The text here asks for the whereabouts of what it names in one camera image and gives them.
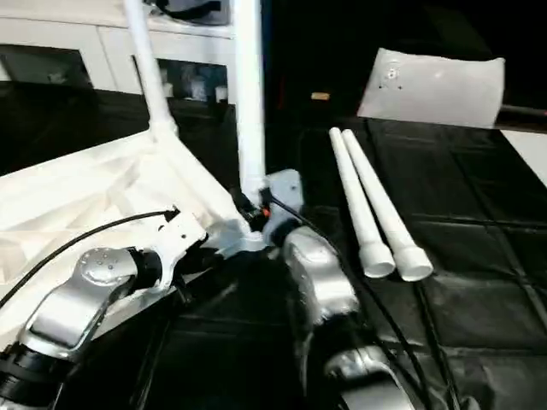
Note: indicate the white plastic table top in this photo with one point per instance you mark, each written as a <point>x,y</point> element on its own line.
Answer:
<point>77,196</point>

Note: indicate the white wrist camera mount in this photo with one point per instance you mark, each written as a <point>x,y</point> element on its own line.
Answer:
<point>178,248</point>
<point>284,201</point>

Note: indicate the white cabinet with glass doors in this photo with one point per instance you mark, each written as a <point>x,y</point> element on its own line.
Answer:
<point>85,47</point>

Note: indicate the white flat board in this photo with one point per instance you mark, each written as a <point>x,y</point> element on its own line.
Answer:
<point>528,154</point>

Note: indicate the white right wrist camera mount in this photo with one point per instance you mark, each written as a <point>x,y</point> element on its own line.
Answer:
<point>284,201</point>

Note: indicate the black work mat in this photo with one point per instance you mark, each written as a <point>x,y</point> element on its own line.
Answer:
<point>461,213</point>

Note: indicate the grey clutter on cabinet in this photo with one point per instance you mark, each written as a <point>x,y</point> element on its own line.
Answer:
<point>192,8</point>

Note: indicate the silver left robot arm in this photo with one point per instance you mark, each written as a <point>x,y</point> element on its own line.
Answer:
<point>73,307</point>

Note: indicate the white cushion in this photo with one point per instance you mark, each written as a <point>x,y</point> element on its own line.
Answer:
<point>432,85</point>

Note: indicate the white plastic table leg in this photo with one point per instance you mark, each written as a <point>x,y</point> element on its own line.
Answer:
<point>389,218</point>
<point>249,94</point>
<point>359,205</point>
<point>147,60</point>

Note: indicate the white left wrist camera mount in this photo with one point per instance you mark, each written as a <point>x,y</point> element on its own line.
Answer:
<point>178,248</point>

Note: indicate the small tan label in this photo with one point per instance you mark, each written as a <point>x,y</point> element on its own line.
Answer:
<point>320,96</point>

